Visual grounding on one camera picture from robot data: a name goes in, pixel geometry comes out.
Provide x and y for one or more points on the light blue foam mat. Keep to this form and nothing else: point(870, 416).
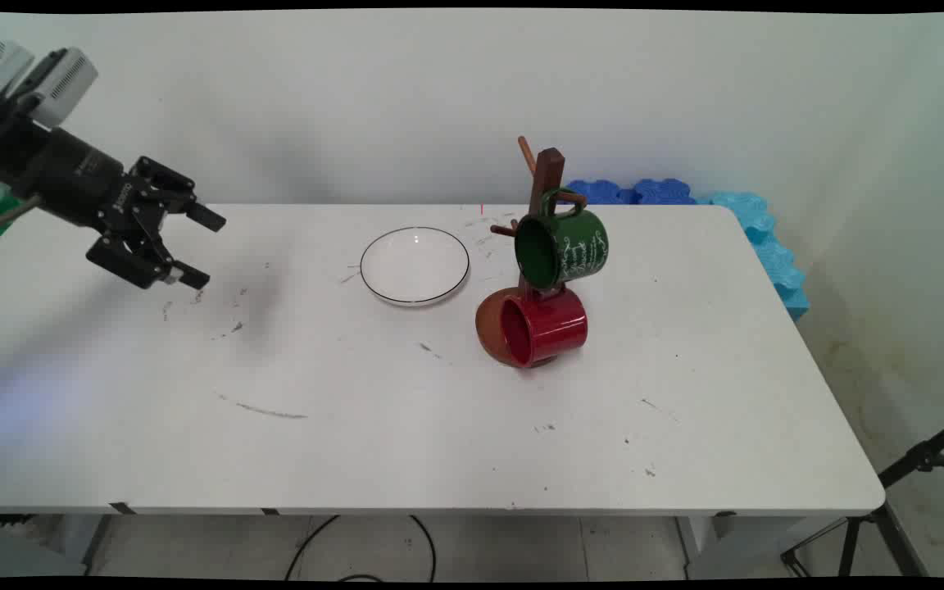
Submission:
point(771, 246)

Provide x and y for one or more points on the green ceramic mug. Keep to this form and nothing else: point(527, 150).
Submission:
point(566, 242)

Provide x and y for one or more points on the white plate with black rim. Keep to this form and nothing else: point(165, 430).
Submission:
point(415, 266)

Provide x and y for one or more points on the black tripod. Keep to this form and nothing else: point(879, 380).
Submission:
point(919, 459)

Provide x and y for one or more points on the brown wooden mug tree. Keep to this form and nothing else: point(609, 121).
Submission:
point(544, 176)

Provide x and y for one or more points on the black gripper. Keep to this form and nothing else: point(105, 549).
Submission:
point(62, 176)

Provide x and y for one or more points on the red ceramic mug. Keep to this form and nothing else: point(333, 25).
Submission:
point(550, 328)

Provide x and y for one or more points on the dark blue foam mat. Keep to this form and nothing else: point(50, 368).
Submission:
point(664, 191)
point(599, 192)

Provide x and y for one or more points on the white table leg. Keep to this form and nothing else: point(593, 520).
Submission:
point(734, 545)
point(87, 537)

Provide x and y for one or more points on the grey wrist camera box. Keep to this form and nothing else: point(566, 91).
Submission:
point(62, 86)

